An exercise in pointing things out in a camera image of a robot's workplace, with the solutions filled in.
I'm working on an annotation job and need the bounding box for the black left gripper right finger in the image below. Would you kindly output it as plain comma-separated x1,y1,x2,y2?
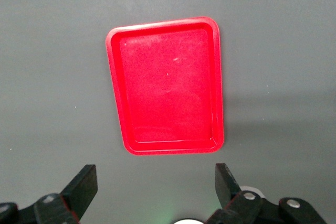
206,163,263,224

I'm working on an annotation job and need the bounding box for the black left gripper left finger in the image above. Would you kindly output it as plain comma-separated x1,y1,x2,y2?
34,164,98,224

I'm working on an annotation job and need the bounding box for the red plastic tray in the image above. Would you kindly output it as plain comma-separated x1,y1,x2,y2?
105,16,225,156

